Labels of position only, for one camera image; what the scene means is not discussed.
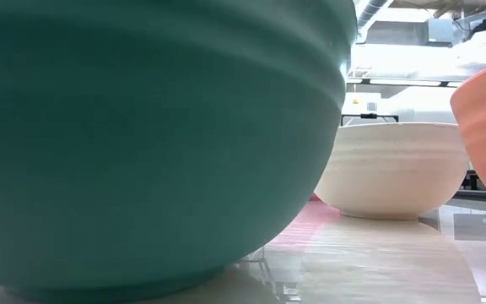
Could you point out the grey ceiling box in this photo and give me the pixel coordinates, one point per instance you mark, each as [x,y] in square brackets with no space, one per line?
[440,30]

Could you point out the white cabinet yellow label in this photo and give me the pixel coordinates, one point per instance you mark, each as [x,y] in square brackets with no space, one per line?
[361,105]

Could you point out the black metal table frame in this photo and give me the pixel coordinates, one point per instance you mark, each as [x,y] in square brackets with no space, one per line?
[475,195]

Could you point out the silver ceiling duct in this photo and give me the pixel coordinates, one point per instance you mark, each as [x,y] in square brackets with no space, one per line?
[369,10]

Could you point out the cream bowl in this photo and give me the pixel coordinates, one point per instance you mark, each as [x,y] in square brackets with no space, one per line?
[395,169]

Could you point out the pink bowl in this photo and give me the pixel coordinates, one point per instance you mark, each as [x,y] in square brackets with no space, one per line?
[314,198]

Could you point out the ceiling light strip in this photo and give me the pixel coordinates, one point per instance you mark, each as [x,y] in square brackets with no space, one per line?
[403,82]

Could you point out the green bowl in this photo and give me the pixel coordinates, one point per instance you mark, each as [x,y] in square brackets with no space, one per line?
[142,148]

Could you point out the white glossy table sheet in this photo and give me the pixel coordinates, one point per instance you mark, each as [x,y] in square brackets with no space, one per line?
[374,262]

